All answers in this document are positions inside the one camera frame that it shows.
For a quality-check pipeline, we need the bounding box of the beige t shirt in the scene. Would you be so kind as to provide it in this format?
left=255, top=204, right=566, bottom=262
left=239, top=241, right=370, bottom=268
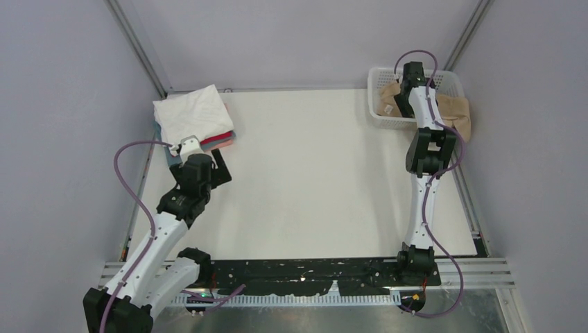
left=377, top=82, right=472, bottom=143

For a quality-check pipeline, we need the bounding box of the white folded t shirt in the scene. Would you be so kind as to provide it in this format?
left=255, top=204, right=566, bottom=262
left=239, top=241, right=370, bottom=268
left=153, top=85, right=234, bottom=145

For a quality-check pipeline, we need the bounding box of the white plastic basket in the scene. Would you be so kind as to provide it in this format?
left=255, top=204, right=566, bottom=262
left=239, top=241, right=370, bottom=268
left=367, top=66, right=466, bottom=130

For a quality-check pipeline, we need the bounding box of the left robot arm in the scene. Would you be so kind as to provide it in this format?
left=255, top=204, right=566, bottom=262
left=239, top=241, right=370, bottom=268
left=83, top=149, right=232, bottom=332

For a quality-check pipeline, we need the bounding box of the aluminium front rail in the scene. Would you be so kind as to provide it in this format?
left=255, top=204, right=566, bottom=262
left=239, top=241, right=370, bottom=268
left=97, top=257, right=517, bottom=308

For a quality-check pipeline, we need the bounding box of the blue-grey folded t shirt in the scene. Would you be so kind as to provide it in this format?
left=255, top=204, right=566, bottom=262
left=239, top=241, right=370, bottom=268
left=165, top=131, right=236, bottom=166

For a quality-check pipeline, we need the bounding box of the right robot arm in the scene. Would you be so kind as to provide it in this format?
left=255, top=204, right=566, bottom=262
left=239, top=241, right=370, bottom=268
left=395, top=62, right=457, bottom=285

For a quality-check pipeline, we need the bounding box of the red folded t shirt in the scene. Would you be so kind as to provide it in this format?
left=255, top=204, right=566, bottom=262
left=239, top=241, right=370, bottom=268
left=200, top=131, right=234, bottom=146

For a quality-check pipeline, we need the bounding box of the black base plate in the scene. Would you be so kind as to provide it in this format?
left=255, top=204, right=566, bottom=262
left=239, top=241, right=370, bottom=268
left=190, top=257, right=441, bottom=296

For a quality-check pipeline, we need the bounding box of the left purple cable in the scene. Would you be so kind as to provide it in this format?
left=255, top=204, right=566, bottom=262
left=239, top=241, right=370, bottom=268
left=98, top=140, right=247, bottom=333

